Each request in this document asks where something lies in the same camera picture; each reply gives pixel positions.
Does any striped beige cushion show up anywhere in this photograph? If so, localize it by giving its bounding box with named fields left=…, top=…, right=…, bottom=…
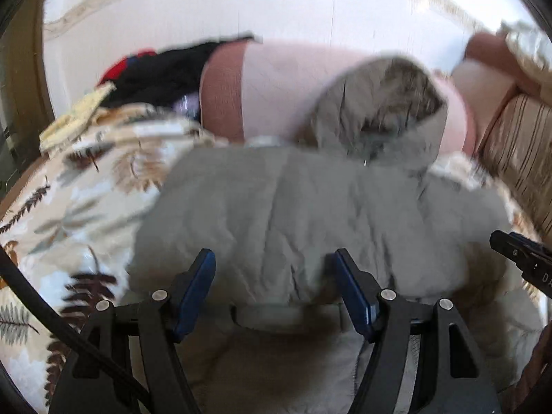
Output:
left=478, top=92, right=552, bottom=234

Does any black cloth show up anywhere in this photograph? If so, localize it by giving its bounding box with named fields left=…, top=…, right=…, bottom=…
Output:
left=100, top=33, right=265, bottom=112

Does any white patterned cloth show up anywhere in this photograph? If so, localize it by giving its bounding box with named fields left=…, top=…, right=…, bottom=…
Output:
left=497, top=19, right=552, bottom=96

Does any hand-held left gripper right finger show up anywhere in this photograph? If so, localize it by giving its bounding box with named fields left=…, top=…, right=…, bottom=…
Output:
left=331, top=248, right=503, bottom=414

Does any grey hooded puffer jacket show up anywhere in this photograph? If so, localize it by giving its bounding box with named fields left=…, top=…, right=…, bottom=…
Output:
left=126, top=54, right=545, bottom=414

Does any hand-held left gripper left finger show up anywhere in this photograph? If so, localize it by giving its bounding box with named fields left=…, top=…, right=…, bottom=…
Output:
left=48, top=248, right=217, bottom=414

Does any pale purple cloth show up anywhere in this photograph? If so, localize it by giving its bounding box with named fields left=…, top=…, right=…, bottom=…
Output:
left=171, top=92, right=203, bottom=122

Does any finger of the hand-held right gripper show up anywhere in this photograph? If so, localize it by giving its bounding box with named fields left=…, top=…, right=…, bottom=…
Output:
left=489, top=229, right=552, bottom=299

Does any pale yellow cloth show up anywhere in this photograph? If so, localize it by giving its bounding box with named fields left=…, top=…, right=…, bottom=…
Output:
left=39, top=82, right=118, bottom=152

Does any pink cushion with brown band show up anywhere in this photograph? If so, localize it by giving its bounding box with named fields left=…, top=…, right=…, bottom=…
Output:
left=199, top=39, right=477, bottom=157

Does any red cloth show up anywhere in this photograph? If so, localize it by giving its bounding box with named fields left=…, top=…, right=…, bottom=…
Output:
left=97, top=50, right=158, bottom=86

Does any leaf print blanket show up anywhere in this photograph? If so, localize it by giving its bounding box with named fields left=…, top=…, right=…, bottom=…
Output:
left=0, top=102, right=549, bottom=414

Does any black cable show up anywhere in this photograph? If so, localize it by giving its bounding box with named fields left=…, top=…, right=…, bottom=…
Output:
left=0, top=247, right=151, bottom=403

